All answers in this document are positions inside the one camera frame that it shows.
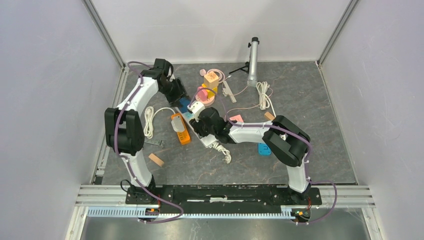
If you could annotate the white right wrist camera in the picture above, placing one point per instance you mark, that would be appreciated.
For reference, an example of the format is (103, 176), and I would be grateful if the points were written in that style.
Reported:
(195, 108)

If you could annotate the yellow cube adapter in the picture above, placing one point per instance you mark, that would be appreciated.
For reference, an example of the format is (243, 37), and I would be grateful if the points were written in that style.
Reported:
(211, 89)

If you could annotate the silver microphone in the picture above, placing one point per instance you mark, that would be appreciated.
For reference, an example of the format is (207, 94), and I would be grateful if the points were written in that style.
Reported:
(252, 78)

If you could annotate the white strip cord plug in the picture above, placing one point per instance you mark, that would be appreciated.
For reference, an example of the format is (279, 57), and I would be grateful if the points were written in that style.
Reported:
(220, 148)

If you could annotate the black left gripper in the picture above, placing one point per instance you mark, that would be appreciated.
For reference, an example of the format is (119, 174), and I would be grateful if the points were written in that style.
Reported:
(181, 91)

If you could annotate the white long power strip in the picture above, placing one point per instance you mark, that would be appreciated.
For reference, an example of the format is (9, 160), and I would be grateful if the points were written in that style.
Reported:
(207, 141)

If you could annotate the dark blue cube socket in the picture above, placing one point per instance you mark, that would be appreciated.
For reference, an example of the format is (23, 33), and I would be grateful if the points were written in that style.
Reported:
(184, 102)

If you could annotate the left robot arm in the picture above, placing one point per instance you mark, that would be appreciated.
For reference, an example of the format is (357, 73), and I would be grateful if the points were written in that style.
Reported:
(124, 131)

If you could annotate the pink cube socket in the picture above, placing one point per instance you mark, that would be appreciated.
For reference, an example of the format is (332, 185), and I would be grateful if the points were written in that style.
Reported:
(236, 119)

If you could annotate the orange power strip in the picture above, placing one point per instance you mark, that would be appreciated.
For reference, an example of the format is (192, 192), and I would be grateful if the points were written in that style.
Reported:
(183, 137)

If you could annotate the round pink socket base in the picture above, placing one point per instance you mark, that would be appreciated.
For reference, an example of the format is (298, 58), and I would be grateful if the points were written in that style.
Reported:
(207, 103)

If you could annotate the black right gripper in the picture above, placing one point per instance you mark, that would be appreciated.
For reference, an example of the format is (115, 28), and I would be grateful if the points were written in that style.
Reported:
(197, 126)

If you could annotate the tan wooden block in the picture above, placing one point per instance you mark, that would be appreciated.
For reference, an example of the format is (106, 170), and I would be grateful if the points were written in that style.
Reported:
(156, 159)

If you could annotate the brown wooden block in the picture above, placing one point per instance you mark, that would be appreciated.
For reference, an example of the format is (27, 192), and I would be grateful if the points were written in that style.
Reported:
(269, 116)

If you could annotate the beige patterned cube socket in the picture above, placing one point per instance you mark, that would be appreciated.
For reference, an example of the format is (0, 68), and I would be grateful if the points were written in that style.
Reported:
(211, 80)

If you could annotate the pink cube adapter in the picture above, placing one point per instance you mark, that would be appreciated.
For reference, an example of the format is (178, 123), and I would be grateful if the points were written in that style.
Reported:
(202, 94)

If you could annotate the light blue cube socket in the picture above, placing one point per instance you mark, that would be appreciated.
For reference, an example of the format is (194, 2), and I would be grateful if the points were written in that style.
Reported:
(263, 149)

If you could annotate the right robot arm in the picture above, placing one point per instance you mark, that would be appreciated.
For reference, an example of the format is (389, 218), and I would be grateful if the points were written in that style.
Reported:
(287, 142)

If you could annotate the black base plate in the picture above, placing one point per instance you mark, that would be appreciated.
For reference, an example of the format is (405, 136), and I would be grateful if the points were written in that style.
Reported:
(223, 199)

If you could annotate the white plug adapter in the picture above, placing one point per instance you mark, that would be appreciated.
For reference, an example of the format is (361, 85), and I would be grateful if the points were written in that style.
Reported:
(178, 124)

